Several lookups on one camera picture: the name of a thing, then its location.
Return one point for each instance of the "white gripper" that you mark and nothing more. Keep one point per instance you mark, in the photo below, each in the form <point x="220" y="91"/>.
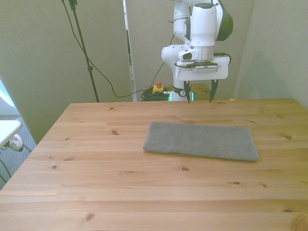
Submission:
<point x="221" y="68"/>

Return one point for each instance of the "grey towel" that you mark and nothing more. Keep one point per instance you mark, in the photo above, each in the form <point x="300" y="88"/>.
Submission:
<point x="201" y="140"/>

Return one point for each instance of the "white panel edge strip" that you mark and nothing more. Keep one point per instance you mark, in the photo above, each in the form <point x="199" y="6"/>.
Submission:
<point x="128" y="48"/>

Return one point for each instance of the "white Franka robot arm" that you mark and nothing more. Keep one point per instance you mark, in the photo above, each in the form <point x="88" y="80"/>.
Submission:
<point x="202" y="24"/>

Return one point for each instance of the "black camera stand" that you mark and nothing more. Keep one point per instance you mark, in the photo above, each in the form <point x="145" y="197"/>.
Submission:
<point x="83" y="45"/>

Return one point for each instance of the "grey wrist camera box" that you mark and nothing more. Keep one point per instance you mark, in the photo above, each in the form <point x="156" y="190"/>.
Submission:
<point x="207" y="68"/>

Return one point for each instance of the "white side table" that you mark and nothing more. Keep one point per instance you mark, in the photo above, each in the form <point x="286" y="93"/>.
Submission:
<point x="8" y="131"/>

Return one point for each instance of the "white rounded floor object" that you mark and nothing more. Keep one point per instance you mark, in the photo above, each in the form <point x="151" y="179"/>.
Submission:
<point x="16" y="143"/>

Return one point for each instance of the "yellow emergency stop box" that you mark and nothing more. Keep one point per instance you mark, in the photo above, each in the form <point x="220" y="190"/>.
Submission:
<point x="158" y="88"/>

